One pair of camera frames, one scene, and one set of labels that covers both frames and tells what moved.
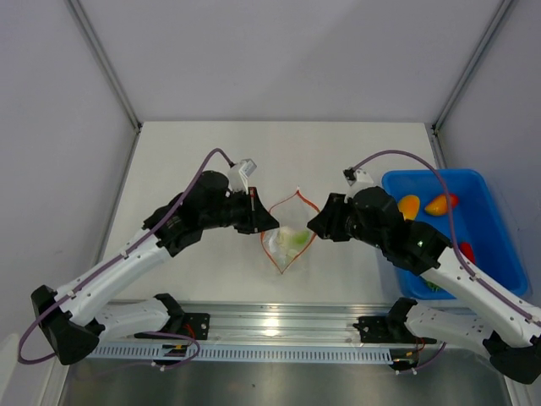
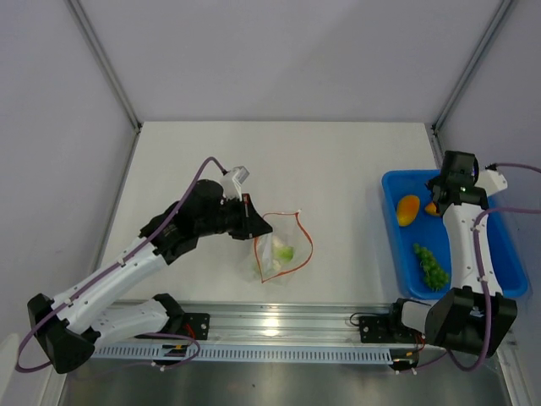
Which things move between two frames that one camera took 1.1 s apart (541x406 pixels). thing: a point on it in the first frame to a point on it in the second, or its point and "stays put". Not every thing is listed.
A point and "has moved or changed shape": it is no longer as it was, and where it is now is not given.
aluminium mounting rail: x=288 y=325 stays put
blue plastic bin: x=479 y=222 stays put
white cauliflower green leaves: x=292 y=241 to x=282 y=254
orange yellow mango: x=409 y=205 stays put
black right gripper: x=326 y=223 to x=432 y=183
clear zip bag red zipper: x=286 y=243 has moved or changed shape
